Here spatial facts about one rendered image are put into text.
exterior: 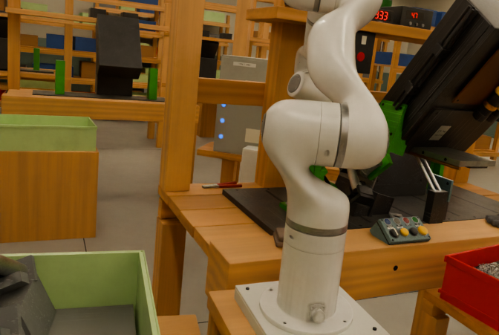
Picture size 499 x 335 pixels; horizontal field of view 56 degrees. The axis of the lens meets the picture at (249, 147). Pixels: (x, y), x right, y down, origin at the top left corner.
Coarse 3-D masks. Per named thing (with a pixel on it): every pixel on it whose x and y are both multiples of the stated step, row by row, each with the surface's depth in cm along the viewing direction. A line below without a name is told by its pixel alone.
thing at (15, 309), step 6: (6, 306) 72; (12, 306) 72; (18, 306) 72; (0, 312) 71; (6, 312) 71; (12, 312) 71; (18, 312) 71; (0, 318) 71; (6, 318) 71; (12, 318) 71; (18, 318) 71; (0, 324) 71; (6, 324) 70; (12, 324) 70; (18, 324) 71; (12, 330) 70; (18, 330) 70
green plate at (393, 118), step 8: (384, 104) 158; (392, 104) 154; (384, 112) 156; (392, 112) 153; (400, 112) 150; (392, 120) 152; (400, 120) 150; (392, 128) 151; (400, 128) 152; (392, 136) 150; (400, 136) 153; (392, 144) 151; (400, 144) 154; (392, 152) 153; (400, 152) 154
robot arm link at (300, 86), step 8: (296, 80) 144; (304, 80) 141; (288, 88) 146; (296, 88) 142; (304, 88) 142; (312, 88) 143; (296, 96) 143; (304, 96) 143; (312, 96) 144; (320, 96) 145
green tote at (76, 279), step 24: (48, 264) 90; (72, 264) 92; (96, 264) 93; (120, 264) 94; (144, 264) 90; (48, 288) 91; (72, 288) 93; (96, 288) 94; (120, 288) 96; (144, 288) 82; (144, 312) 80
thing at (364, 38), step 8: (360, 32) 168; (368, 32) 170; (360, 40) 169; (368, 40) 170; (360, 48) 170; (368, 48) 171; (360, 56) 170; (368, 56) 172; (360, 64) 171; (368, 64) 173; (360, 72) 172; (368, 72) 173
